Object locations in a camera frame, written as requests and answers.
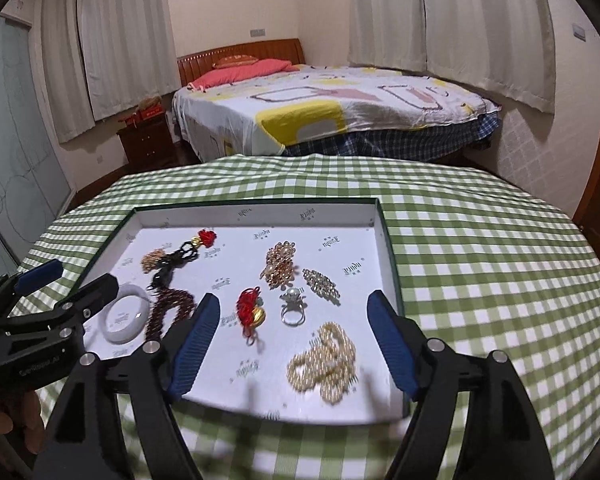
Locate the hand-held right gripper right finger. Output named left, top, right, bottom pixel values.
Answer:
left=366, top=289, right=556, bottom=480

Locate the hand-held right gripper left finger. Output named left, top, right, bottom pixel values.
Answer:
left=32, top=292, right=222, bottom=480

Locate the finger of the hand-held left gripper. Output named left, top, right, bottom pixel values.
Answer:
left=0, top=259, right=65, bottom=329
left=2, top=274, right=121, bottom=335

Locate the dark red bead bracelet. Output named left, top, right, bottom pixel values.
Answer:
left=142, top=287, right=197, bottom=344

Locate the red knot charm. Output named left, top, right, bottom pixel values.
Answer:
left=236, top=286, right=269, bottom=347

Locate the black ornament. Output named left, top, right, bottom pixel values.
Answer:
left=145, top=240, right=201, bottom=294

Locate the crystal brooch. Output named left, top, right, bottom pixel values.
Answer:
left=302, top=268, right=341, bottom=306

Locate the green tray box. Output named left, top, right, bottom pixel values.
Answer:
left=67, top=199, right=412, bottom=427

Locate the silver pearl ring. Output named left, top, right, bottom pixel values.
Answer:
left=279, top=288, right=309, bottom=327

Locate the rose gold brooch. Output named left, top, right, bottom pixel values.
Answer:
left=260, top=241, right=297, bottom=290

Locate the person's left hand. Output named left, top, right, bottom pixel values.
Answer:
left=0, top=390, right=46, bottom=456

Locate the white jade bangle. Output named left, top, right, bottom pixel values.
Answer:
left=102, top=284, right=151, bottom=345

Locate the green checked tablecloth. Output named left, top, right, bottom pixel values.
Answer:
left=17, top=152, right=600, bottom=480

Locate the glass door wardrobe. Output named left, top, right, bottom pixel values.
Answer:
left=0, top=0, right=77, bottom=282

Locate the dark wooden nightstand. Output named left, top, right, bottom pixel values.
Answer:
left=116, top=117, right=179, bottom=171

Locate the red gift box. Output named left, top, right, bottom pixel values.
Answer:
left=135, top=97, right=164, bottom=121

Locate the blue plaid bed sheet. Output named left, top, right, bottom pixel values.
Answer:
left=280, top=112, right=502, bottom=159

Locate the white curtain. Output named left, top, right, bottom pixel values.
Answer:
left=77, top=0, right=182, bottom=121
left=349, top=0, right=429, bottom=74
left=417, top=0, right=556, bottom=114
left=39, top=0, right=97, bottom=144

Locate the patterned bedspread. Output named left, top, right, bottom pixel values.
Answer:
left=172, top=64, right=501, bottom=163

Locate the red pillow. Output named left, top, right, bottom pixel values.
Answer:
left=192, top=58, right=301, bottom=90

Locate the orange cushion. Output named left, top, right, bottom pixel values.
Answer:
left=212, top=55, right=259, bottom=69

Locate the wooden bed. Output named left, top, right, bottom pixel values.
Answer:
left=172, top=38, right=504, bottom=163

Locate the gold pearl necklace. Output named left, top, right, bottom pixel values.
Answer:
left=286, top=322, right=359, bottom=405

